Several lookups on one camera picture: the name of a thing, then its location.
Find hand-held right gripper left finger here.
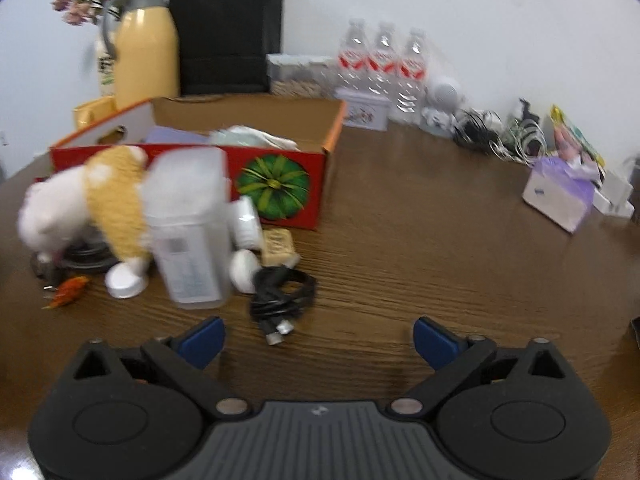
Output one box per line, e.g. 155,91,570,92
72,316,251,422

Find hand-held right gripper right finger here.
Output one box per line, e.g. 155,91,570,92
387,316,568,422

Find white round jar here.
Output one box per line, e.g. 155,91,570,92
229,249,262,294
227,196,262,250

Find black usb cable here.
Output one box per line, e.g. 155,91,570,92
248,264,318,347

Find clear plastic container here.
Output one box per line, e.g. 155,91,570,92
142,147,236,310

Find beige snack bar packet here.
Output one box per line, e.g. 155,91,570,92
261,228,301,267

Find white and yellow plush toy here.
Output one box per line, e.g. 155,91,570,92
17,145,151,273

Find cardboard box with pumpkin print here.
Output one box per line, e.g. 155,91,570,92
35,96,348,232

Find white round cap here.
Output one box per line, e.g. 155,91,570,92
105,261,147,300

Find small orange object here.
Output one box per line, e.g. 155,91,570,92
42,275,92,310

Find purple and white tissue pack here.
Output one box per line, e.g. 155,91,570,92
522,156,596,233

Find purple cloth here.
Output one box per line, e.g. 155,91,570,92
145,127,211,147

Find light green cloth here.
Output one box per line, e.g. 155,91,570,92
207,125,301,152

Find white printed tin box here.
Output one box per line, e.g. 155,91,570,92
334,87,392,132

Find colourful snack packet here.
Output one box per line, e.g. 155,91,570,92
550,105,606,171

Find white robot speaker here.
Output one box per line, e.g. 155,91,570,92
420,75,461,136

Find yellow mug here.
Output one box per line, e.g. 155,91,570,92
74,96,118,131

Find clear water bottle red label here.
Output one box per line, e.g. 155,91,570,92
337,18,373,98
367,21,401,106
397,28,431,126

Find clear seed food container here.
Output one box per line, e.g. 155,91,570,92
266,53,336,98

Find white drink carton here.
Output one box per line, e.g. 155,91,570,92
95,37,118,98

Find yellow thermos jug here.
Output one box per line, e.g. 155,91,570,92
102,0,181,111

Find black paper bag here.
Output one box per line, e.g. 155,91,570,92
170,0,286,97

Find tangled black cables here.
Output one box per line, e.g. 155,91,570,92
452,109,506,156

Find tangled white cables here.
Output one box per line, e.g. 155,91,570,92
492,120,548,163

